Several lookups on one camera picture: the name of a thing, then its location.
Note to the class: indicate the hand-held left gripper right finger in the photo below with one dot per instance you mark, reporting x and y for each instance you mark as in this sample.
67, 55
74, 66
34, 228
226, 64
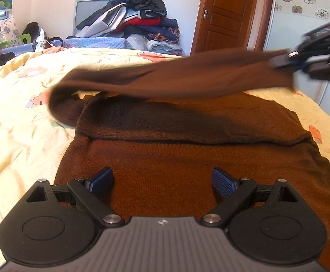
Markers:
223, 183

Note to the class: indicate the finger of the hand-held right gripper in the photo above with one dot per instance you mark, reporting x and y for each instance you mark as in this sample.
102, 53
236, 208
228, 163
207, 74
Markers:
283, 60
323, 72

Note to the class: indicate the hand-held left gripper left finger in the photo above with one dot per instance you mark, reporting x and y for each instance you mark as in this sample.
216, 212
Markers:
101, 180

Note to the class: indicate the brown knit sweater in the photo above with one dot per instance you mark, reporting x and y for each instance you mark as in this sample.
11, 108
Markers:
182, 153

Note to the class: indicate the pile of clothes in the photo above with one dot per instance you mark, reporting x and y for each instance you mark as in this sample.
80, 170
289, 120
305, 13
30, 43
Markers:
136, 14

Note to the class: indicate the white wardrobe with flower stickers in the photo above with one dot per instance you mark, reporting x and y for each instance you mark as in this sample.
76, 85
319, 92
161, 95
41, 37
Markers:
300, 5

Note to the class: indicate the brown wooden door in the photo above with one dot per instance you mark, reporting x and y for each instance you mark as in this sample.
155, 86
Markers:
224, 14

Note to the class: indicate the yellow floral bed quilt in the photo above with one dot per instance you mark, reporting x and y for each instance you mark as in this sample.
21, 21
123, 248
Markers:
23, 113

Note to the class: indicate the blue quilted blanket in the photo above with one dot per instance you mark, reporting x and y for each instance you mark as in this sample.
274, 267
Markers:
97, 42

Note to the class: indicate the pink cloth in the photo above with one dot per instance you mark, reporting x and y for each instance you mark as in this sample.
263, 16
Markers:
53, 50

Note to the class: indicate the white plastic bag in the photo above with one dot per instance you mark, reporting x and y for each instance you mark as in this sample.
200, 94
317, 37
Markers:
39, 41

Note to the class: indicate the green plastic stool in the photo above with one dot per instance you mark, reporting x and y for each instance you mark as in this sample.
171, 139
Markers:
26, 38

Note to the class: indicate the black cloth bundle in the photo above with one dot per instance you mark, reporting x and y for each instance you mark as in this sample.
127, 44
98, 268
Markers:
31, 29

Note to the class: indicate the grey framed board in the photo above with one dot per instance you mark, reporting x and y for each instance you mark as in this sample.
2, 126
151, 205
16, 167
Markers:
90, 12

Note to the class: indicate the floral pillow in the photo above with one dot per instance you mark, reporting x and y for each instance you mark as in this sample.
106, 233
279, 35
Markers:
6, 31

